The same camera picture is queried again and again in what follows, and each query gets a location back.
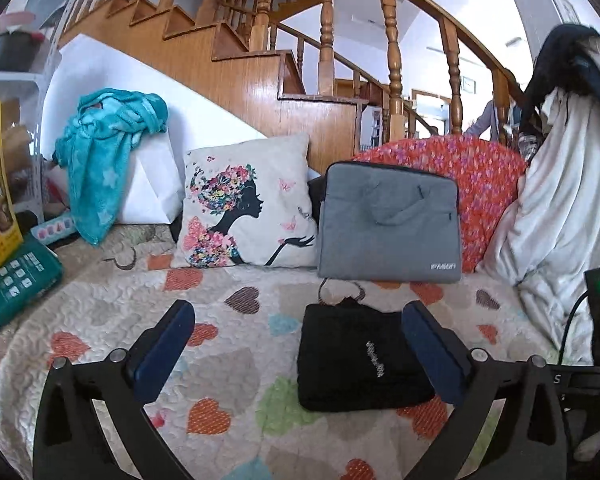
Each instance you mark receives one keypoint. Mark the clothes pile on chair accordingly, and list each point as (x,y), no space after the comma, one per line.
(569,60)

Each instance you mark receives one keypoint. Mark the heart patterned quilt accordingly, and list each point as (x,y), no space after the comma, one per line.
(230,408)

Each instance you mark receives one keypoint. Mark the pastel egg tray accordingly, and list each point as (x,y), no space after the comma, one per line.
(55,229)

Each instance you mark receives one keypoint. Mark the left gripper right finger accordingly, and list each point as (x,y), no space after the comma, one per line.
(529,441)

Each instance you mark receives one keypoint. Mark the white printed cushion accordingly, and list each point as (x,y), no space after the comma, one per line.
(248,203)

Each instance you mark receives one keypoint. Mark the red floral pillow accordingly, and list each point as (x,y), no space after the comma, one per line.
(485,172)

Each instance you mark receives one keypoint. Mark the grey laptop bag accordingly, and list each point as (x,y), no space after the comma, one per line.
(388,223)

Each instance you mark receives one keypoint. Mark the teal star towel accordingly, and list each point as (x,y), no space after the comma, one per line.
(95,150)

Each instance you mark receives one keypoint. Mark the white box under towel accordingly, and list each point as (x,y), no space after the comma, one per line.
(153,192)

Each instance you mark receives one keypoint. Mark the white crumpled blanket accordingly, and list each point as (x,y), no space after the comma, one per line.
(550,235)

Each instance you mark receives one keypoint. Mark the black pants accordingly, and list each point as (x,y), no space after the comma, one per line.
(353,357)

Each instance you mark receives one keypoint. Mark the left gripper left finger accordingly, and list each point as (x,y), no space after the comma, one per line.
(69,442)

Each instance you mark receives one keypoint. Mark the green cardboard box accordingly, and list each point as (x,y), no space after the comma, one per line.
(31,271)

